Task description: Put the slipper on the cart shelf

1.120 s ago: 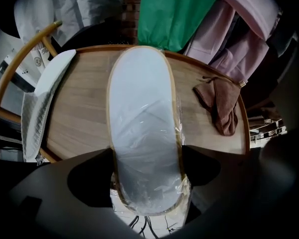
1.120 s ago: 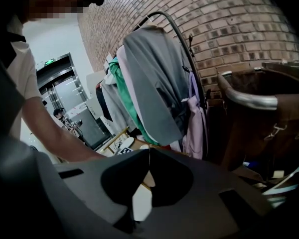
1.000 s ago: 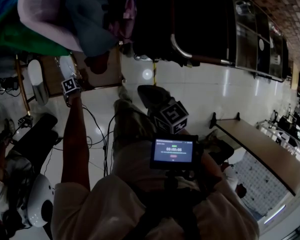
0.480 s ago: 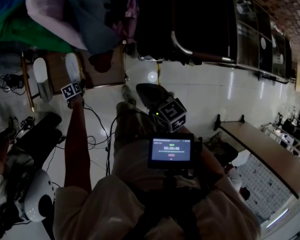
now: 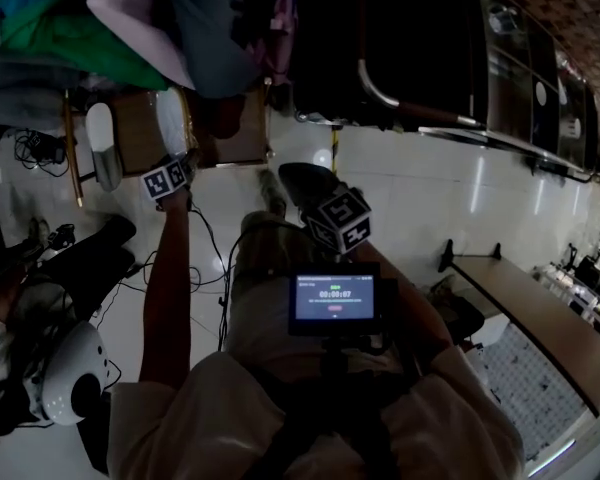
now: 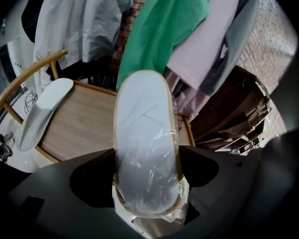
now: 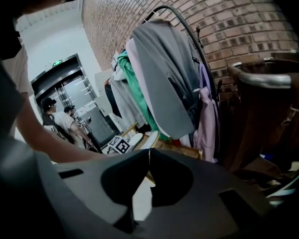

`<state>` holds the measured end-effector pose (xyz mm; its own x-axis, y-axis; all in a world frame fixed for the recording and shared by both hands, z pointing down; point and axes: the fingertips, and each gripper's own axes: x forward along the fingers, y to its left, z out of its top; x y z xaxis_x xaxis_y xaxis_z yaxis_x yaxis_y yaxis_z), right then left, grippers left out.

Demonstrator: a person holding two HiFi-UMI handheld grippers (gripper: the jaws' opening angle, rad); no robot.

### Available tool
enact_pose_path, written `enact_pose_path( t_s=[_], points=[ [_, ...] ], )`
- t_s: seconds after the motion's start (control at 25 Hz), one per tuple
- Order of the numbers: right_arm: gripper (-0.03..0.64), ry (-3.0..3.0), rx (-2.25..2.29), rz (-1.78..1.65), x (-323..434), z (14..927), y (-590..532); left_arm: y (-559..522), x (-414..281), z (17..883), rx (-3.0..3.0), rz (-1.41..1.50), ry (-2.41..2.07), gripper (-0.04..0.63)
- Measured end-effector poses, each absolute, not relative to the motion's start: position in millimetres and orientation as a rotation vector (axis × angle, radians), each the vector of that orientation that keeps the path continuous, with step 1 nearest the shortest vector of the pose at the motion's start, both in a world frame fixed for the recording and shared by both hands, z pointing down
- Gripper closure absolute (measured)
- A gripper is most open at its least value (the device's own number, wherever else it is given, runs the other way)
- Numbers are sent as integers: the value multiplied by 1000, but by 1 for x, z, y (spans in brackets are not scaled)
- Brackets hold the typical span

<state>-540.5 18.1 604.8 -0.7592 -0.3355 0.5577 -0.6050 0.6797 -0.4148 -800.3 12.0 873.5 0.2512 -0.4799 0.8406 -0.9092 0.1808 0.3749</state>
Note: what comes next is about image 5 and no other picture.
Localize brown table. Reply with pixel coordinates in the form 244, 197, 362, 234
438, 239, 600, 419

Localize pale garment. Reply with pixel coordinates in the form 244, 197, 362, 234
84, 0, 197, 92

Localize green garment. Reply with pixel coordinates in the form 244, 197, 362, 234
0, 11, 170, 92

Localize person's white shirt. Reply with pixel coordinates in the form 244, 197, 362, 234
107, 347, 526, 480

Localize yellow black hazard tape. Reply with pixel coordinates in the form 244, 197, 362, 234
330, 126, 343, 175

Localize black chest-mounted monitor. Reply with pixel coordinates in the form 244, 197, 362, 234
287, 261, 400, 384

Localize black floor cable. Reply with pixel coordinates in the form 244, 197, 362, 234
99, 195, 234, 354

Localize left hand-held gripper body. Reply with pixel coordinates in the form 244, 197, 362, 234
142, 151, 202, 203

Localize white metal rack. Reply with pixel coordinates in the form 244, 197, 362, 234
533, 262, 600, 342

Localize purple garment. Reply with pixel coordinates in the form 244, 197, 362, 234
267, 0, 300, 77

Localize white patterned mat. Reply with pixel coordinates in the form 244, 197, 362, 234
472, 325, 591, 464

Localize dark grey garment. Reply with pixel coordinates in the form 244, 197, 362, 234
0, 52, 84, 122

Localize black chest harness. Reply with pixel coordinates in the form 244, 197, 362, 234
249, 367, 399, 480

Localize person's left forearm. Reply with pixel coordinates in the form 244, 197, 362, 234
138, 192, 192, 390

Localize white rounded device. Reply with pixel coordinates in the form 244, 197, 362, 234
38, 319, 117, 427

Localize brown wooden shoe rack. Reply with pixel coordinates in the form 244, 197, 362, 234
62, 85, 272, 208

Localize black office chair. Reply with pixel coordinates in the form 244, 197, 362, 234
562, 241, 600, 294

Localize black power adapter cables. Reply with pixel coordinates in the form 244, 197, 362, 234
13, 128, 70, 178

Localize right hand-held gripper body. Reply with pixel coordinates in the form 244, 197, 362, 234
302, 182, 374, 257

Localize small black device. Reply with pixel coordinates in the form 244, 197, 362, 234
47, 222, 77, 250

